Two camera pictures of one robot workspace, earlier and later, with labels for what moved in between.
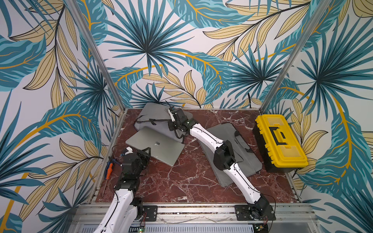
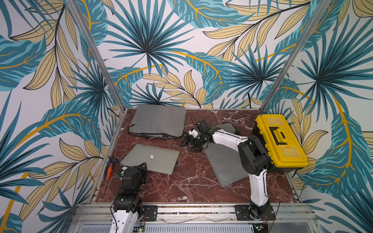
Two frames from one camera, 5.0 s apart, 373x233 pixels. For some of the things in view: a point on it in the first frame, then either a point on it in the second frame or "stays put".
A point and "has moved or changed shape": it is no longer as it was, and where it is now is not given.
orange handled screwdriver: [109, 171] stays put
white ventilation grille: [184, 228] stays put
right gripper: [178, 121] → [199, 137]
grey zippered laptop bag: [154, 117] has moved or changed shape
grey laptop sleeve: [244, 157] stays put
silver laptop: [163, 149] has moved or changed shape
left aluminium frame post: [96, 54] stays put
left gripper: [146, 156] → [143, 170]
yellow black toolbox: [278, 147] stays put
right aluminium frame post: [323, 7] stays put
